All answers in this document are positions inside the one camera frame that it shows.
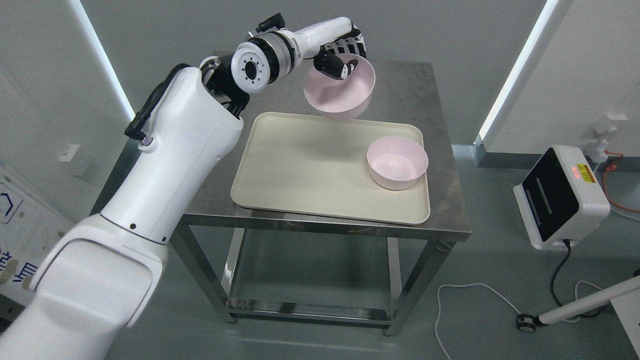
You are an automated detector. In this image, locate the orange cable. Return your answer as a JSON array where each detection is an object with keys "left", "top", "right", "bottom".
[{"left": 600, "top": 151, "right": 640, "bottom": 214}]

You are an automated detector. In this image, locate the white stand leg with caster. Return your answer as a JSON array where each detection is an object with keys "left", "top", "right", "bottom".
[{"left": 515, "top": 275, "right": 640, "bottom": 333}]

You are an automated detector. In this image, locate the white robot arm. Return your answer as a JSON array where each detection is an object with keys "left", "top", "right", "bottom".
[{"left": 1, "top": 13, "right": 308, "bottom": 360}]

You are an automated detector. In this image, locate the black power cable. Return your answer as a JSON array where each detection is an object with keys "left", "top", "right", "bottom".
[{"left": 549, "top": 240, "right": 606, "bottom": 318}]

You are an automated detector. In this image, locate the white black charging unit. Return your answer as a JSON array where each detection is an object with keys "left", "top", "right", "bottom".
[{"left": 513, "top": 145, "right": 611, "bottom": 251}]

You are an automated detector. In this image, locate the white wall plug right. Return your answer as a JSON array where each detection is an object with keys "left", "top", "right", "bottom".
[{"left": 583, "top": 112, "right": 629, "bottom": 165}]

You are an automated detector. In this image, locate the beige plastic tray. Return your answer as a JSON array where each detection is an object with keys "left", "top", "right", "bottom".
[{"left": 230, "top": 112, "right": 431, "bottom": 225}]

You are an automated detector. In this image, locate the white wall socket left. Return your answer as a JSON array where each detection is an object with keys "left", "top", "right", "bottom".
[{"left": 57, "top": 144, "right": 82, "bottom": 164}]

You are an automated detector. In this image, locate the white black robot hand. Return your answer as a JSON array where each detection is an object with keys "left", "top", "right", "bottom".
[{"left": 294, "top": 16, "right": 368, "bottom": 81}]

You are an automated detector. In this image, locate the white sign with characters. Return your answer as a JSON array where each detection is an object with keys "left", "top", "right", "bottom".
[{"left": 0, "top": 162, "right": 72, "bottom": 306}]

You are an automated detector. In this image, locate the pink bowl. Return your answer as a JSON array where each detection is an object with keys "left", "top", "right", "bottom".
[
  {"left": 366, "top": 136, "right": 430, "bottom": 191},
  {"left": 303, "top": 53, "right": 377, "bottom": 121}
]

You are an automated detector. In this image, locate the white floor cable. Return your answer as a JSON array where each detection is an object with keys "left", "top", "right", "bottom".
[{"left": 434, "top": 280, "right": 606, "bottom": 360}]

